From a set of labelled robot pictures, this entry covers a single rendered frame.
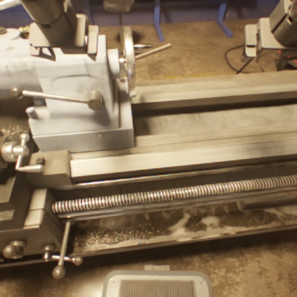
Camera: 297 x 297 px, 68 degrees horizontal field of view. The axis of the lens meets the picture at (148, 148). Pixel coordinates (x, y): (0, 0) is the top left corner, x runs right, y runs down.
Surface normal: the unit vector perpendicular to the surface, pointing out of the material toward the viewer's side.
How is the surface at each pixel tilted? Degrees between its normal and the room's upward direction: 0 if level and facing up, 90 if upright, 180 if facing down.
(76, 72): 82
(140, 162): 36
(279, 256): 0
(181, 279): 0
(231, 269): 0
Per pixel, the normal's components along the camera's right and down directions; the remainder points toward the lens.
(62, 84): 0.12, 0.59
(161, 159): 0.07, -0.06
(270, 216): 0.00, -0.63
